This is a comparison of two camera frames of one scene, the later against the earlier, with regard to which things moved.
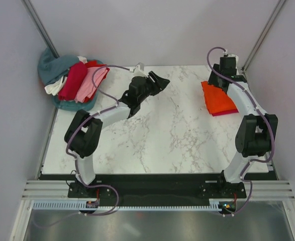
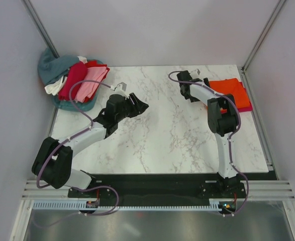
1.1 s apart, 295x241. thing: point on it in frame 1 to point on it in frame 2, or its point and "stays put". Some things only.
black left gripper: x=160 y=84 to x=138 y=107
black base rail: x=157 y=186 stays put
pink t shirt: x=93 y=77 stays put
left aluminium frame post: x=32 y=11 stays put
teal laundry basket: x=73 y=105 stays put
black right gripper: x=213 y=79 to x=193 y=99
